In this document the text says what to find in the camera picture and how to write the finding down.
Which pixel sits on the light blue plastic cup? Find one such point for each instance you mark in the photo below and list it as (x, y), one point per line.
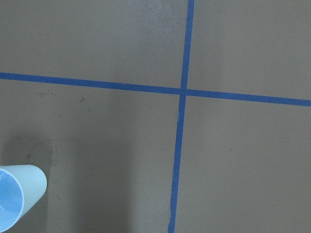
(21, 187)

